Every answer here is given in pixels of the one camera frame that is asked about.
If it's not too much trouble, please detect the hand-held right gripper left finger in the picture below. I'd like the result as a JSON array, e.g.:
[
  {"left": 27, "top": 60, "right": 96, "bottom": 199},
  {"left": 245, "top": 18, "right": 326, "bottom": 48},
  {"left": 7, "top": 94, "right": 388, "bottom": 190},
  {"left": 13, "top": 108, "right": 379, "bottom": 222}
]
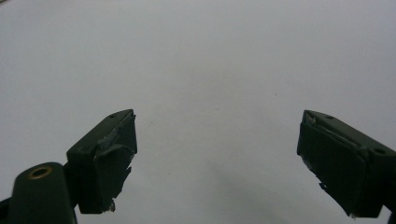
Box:
[{"left": 65, "top": 108, "right": 138, "bottom": 216}]

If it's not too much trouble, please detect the white table mat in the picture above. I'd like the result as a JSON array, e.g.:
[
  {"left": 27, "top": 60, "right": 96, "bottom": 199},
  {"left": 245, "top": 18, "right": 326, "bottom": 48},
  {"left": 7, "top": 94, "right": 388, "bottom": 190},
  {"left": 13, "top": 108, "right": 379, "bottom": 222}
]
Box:
[{"left": 0, "top": 0, "right": 396, "bottom": 224}]

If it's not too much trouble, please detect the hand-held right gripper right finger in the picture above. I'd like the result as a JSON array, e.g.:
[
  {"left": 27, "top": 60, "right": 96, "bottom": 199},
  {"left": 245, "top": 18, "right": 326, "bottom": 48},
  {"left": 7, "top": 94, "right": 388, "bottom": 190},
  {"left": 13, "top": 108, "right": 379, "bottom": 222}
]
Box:
[{"left": 296, "top": 109, "right": 396, "bottom": 218}]

